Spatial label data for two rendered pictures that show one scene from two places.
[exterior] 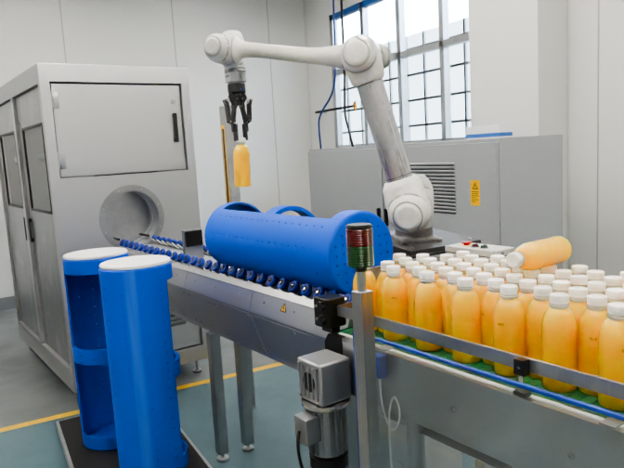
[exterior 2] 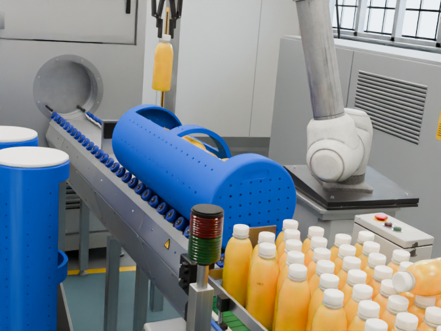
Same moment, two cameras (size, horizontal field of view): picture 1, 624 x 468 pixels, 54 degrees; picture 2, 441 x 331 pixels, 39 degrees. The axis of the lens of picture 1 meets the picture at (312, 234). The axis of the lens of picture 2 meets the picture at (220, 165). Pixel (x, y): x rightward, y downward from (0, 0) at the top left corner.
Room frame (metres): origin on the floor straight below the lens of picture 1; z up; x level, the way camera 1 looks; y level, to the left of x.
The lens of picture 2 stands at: (0.32, -0.28, 1.63)
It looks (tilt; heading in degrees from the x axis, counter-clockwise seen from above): 14 degrees down; 8
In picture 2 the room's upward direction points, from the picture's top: 5 degrees clockwise
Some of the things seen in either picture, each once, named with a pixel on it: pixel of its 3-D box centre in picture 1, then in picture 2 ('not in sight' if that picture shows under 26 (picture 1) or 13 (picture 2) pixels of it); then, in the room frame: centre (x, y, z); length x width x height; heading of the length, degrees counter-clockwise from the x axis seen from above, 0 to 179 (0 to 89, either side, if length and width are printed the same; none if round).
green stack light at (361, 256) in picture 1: (360, 255); (205, 245); (1.43, -0.11, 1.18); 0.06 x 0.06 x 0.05
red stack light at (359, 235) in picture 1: (359, 236); (206, 222); (1.43, -0.11, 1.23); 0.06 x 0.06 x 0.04
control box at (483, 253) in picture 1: (479, 261); (390, 242); (1.95, -0.54, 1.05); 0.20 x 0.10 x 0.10; 36
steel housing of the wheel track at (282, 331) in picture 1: (223, 294); (130, 199); (2.80, 0.43, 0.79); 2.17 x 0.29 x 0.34; 36
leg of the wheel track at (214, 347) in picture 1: (217, 396); (111, 303); (2.76, 0.49, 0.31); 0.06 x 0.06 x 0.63; 36
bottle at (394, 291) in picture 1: (395, 305); (262, 289); (1.67, -0.22, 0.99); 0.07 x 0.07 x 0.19
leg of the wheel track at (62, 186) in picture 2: not in sight; (60, 227); (3.56, 1.06, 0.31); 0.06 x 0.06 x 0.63; 36
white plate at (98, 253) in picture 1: (96, 253); (3, 133); (2.75, 0.99, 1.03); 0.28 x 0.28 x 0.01
